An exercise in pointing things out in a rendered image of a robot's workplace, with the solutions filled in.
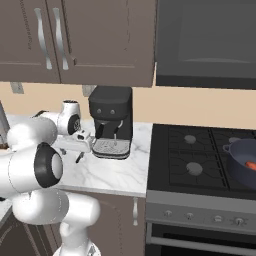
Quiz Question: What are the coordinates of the silver oven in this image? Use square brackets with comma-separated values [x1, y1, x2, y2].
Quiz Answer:
[144, 189, 256, 256]

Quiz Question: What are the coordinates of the dark grey extractor hood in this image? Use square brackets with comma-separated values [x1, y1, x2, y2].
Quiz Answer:
[155, 0, 256, 91]

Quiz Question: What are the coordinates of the silver base cupboard handle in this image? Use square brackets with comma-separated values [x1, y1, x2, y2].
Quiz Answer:
[132, 196, 140, 227]

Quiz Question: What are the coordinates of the silver oven door handle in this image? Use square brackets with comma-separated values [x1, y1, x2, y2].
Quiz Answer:
[147, 235, 256, 255]

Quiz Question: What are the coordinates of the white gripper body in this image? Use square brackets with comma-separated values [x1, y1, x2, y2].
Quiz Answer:
[52, 134, 93, 155]

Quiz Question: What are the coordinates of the black coffee machine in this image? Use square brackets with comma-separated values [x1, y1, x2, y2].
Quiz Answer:
[87, 85, 134, 161]

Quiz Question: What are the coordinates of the grey wall socket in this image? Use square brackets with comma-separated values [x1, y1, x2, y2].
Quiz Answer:
[81, 84, 98, 98]
[9, 81, 25, 95]

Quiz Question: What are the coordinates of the dark blue pot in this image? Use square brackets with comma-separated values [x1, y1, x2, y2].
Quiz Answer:
[222, 137, 256, 191]

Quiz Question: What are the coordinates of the narrow brown wall cupboard door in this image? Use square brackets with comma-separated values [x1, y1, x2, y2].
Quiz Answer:
[0, 0, 62, 85]

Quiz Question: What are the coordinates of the black gas hob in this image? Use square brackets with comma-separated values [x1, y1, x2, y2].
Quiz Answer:
[146, 123, 256, 202]

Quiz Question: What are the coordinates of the brown base cupboard door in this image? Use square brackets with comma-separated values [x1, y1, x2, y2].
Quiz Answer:
[87, 191, 147, 256]

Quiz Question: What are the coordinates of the orange vegetable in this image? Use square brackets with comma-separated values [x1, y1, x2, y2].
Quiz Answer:
[245, 160, 256, 172]

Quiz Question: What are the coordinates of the wide brown wall cupboard door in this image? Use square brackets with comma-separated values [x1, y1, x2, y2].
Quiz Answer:
[45, 0, 158, 89]

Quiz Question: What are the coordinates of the silver cupboard door handle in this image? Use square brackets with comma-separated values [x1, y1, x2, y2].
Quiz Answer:
[33, 7, 54, 71]
[52, 7, 70, 71]

